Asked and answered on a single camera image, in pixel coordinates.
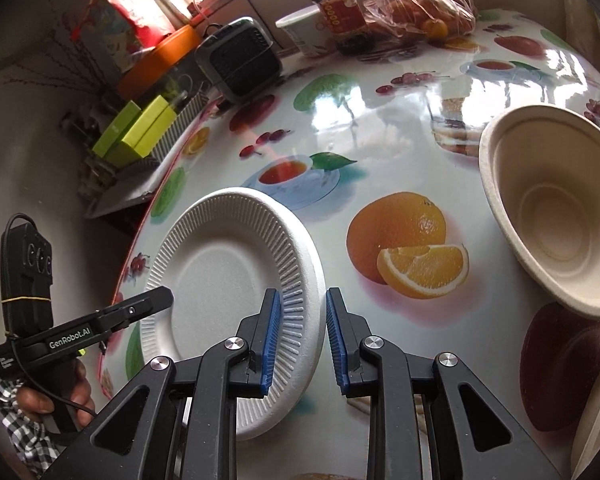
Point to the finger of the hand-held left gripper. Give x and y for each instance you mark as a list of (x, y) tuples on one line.
[(140, 305)]

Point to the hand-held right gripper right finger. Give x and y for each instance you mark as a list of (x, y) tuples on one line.
[(336, 340)]

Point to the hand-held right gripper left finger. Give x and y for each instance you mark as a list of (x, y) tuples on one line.
[(272, 340)]

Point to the beige paper bowl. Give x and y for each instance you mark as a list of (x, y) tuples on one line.
[(545, 210), (597, 420)]

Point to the person's left forearm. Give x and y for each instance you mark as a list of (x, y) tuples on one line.
[(25, 440)]

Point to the person's left hand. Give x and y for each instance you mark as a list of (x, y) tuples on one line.
[(35, 402)]

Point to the lime green box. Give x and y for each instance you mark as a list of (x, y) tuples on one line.
[(150, 130)]

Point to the striped tray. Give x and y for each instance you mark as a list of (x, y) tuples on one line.
[(180, 125)]

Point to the fruit printed tablecloth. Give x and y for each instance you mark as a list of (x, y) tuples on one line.
[(380, 150)]

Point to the dried branches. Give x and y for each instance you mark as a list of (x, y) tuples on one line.
[(75, 60)]

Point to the orange box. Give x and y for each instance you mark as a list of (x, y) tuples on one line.
[(155, 60)]

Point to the colourful gift bag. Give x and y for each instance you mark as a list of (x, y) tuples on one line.
[(115, 25)]

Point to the small grey heater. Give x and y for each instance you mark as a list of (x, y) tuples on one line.
[(240, 60)]

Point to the white plastic tub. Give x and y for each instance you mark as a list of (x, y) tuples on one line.
[(305, 30)]

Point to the red label glass jar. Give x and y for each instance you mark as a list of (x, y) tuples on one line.
[(342, 15)]

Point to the small orange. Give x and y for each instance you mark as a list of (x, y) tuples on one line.
[(437, 28)]

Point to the clear bag of oranges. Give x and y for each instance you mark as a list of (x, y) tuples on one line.
[(420, 2)]

